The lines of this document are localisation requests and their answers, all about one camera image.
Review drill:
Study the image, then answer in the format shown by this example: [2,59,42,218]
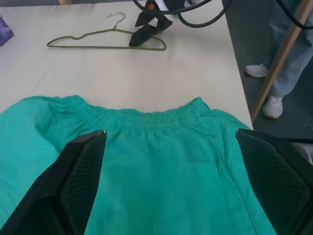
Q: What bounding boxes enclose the olive wire hanger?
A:
[46,11,167,51]

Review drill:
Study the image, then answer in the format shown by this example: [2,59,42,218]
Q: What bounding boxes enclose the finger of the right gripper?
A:
[129,19,174,47]
[134,10,157,27]

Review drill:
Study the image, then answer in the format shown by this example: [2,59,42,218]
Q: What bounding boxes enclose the light wooden pole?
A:
[250,0,313,123]

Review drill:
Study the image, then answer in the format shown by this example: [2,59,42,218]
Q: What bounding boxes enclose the green t-shirt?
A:
[0,94,277,235]

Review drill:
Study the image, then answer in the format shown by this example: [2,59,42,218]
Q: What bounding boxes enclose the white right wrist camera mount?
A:
[157,0,172,11]

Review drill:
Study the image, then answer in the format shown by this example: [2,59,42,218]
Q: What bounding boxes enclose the small purple tissue pack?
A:
[0,16,15,47]

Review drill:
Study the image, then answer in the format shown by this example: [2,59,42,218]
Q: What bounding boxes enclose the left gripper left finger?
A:
[0,129,108,235]

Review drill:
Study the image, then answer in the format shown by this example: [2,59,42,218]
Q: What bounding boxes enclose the bystander in blue jeans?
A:
[245,0,313,119]

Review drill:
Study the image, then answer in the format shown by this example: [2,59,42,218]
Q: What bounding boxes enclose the white sneaker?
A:
[262,95,284,119]
[245,64,269,78]

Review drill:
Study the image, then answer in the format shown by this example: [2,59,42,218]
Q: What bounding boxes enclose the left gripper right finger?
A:
[234,127,313,235]

